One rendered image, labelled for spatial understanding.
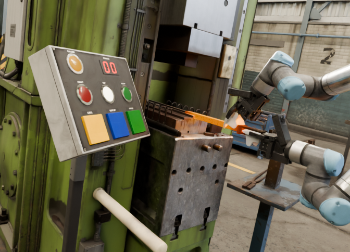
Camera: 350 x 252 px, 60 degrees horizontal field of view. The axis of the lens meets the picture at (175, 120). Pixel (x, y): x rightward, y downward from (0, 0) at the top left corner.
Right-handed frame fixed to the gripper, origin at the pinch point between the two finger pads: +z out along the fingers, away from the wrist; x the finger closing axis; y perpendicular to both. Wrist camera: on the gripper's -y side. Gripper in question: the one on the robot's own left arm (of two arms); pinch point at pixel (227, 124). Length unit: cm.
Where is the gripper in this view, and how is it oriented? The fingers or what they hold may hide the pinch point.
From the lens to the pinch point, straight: 127.2
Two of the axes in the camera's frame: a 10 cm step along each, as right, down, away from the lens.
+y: 4.8, 6.9, -5.5
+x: 7.5, 0.0, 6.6
